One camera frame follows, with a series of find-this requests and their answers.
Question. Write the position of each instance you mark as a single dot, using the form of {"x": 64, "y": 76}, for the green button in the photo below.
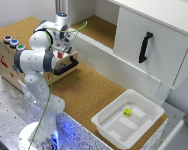
{"x": 20, "y": 47}

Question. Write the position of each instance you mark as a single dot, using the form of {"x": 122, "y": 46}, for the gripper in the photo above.
{"x": 65, "y": 40}

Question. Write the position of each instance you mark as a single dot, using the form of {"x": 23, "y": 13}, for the yellow block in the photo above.
{"x": 127, "y": 112}

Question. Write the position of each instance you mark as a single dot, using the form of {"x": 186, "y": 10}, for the white cabinet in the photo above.
{"x": 104, "y": 63}

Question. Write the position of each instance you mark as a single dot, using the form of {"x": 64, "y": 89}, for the blue button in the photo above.
{"x": 14, "y": 42}

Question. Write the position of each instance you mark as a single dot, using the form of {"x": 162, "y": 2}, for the wooden drawer box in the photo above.
{"x": 17, "y": 31}

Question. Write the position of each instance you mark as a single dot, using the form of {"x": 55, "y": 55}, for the wooden drawer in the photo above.
{"x": 62, "y": 63}

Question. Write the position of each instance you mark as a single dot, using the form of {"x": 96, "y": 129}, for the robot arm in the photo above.
{"x": 35, "y": 60}

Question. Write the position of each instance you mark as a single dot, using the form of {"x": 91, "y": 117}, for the white plastic box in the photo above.
{"x": 127, "y": 126}

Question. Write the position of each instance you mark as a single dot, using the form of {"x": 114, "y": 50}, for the red button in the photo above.
{"x": 7, "y": 38}

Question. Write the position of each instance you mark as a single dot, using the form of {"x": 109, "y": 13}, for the white sliding door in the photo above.
{"x": 160, "y": 50}

